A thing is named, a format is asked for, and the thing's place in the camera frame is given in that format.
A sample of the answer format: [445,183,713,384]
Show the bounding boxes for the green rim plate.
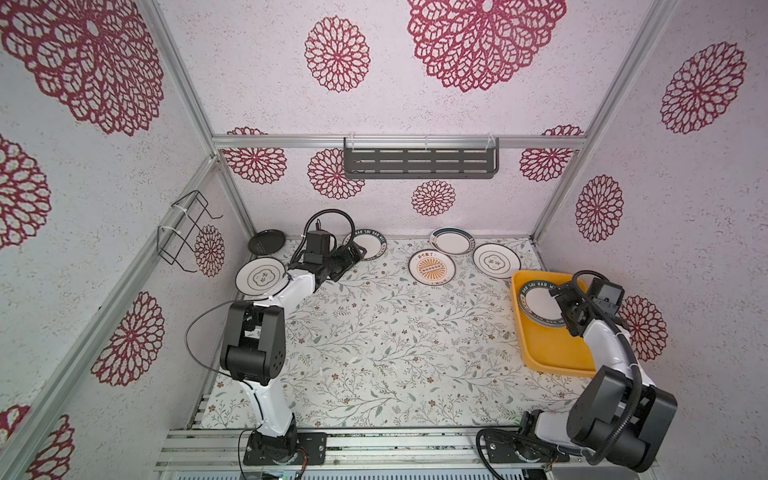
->
[518,280,565,329]
[429,227,476,256]
[353,229,387,261]

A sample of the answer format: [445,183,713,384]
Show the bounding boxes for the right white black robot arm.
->
[528,278,678,472]

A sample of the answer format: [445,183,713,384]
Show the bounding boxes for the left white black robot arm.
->
[220,241,366,456]

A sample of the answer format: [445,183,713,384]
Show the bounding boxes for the yellow plastic bin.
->
[510,270,596,378]

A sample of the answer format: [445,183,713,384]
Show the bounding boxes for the small black dish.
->
[247,229,286,256]

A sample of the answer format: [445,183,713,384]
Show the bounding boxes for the orange sunburst plate back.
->
[408,249,456,286]

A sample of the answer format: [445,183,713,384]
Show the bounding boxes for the white plate grey motif left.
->
[235,257,289,298]

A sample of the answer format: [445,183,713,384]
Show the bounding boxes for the white plate grey motif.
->
[472,243,522,280]
[235,257,289,298]

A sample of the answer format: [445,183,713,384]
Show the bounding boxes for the floral patterned table mat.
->
[200,237,592,430]

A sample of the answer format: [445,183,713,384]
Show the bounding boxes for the white plate grey motif right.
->
[472,243,522,280]

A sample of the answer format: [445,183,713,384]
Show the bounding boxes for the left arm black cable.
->
[184,208,358,480]

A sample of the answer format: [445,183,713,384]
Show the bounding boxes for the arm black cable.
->
[184,208,358,480]
[475,269,644,480]

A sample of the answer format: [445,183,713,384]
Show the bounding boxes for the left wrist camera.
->
[304,229,337,261]

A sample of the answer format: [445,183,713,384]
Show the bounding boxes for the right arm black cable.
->
[475,269,644,480]

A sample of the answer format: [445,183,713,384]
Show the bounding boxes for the dark grey wall shelf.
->
[342,138,500,180]

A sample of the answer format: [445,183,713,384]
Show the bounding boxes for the black wire wall rack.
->
[155,190,222,274]

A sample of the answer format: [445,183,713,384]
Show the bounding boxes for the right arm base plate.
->
[475,428,570,464]

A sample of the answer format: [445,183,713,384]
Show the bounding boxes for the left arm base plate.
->
[243,432,328,467]

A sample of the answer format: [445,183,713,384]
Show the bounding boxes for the aluminium front rail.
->
[154,427,660,473]

